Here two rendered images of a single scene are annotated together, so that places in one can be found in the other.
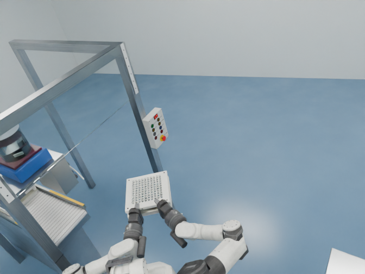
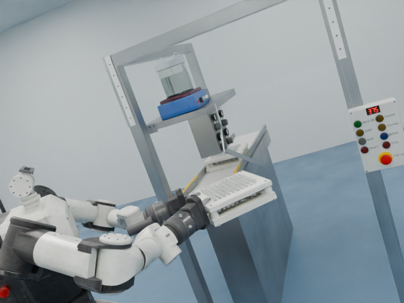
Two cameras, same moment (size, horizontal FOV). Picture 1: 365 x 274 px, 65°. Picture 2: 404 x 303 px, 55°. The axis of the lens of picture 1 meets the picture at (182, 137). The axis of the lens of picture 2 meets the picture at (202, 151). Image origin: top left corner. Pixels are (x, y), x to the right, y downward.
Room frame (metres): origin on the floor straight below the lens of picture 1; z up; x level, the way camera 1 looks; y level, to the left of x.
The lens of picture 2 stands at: (0.73, -1.06, 1.50)
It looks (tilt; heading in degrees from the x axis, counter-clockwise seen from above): 11 degrees down; 74
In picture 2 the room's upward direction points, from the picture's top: 20 degrees counter-clockwise
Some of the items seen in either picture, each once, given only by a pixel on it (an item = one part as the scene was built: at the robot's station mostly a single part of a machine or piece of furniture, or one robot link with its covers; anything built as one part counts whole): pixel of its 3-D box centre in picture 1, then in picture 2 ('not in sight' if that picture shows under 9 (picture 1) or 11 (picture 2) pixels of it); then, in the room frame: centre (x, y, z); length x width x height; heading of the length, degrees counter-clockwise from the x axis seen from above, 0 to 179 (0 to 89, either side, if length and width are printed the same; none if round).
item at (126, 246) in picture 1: (123, 253); (131, 219); (0.79, 0.39, 1.06); 0.13 x 0.07 x 0.09; 107
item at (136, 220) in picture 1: (134, 224); (171, 208); (0.94, 0.34, 1.05); 0.12 x 0.10 x 0.13; 171
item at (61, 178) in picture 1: (53, 172); (210, 131); (1.32, 0.78, 1.20); 0.22 x 0.11 x 0.20; 52
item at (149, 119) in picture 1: (156, 128); (379, 135); (1.78, 0.18, 1.03); 0.17 x 0.06 x 0.26; 142
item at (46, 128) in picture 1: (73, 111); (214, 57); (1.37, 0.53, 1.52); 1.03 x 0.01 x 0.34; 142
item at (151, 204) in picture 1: (147, 190); (228, 189); (1.15, 0.26, 1.06); 0.25 x 0.24 x 0.02; 179
